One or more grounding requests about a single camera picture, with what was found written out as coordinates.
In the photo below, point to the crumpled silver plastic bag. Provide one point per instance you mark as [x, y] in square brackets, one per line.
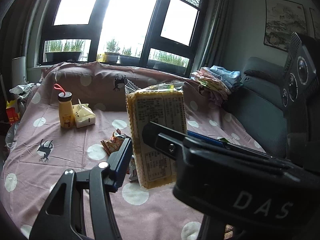
[20, 88]

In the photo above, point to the framed landscape painting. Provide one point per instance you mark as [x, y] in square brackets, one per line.
[282, 25]
[312, 22]

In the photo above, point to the pink polka dot bed sheet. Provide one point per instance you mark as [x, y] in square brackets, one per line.
[75, 170]

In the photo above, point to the black window frame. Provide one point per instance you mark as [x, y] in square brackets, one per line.
[96, 10]

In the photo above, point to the silver-blue snack packet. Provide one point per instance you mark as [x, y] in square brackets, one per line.
[133, 172]

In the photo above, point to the round plant pot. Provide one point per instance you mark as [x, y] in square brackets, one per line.
[111, 57]

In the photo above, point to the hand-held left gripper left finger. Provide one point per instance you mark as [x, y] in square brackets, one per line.
[122, 165]

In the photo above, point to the grey curtain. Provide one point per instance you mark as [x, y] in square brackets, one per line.
[217, 25]
[27, 30]

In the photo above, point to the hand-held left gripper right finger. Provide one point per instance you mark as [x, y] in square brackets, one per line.
[212, 230]

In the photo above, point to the green cardboard box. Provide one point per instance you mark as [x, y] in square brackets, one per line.
[225, 140]

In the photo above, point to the cream milk carton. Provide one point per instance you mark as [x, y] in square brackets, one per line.
[83, 116]

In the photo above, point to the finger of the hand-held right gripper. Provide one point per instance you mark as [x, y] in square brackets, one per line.
[207, 138]
[162, 142]

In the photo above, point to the grey sofa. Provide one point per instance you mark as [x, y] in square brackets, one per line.
[255, 105]

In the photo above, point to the pile of folded clothes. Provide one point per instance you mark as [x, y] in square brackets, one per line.
[217, 80]

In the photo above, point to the red cardboard box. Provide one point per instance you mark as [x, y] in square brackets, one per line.
[11, 115]

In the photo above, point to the yellow bottle with bear print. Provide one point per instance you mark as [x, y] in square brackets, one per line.
[65, 115]

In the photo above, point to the red-brown snack packet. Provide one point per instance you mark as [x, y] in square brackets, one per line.
[113, 142]

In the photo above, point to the yellow corn snack bag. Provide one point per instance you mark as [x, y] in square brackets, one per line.
[155, 110]

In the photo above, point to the small dark planter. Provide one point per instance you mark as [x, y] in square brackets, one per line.
[130, 59]

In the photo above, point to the long black planter with grass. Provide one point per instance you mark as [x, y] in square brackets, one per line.
[62, 56]
[167, 63]

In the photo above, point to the small yellow object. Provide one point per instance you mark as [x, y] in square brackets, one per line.
[101, 58]

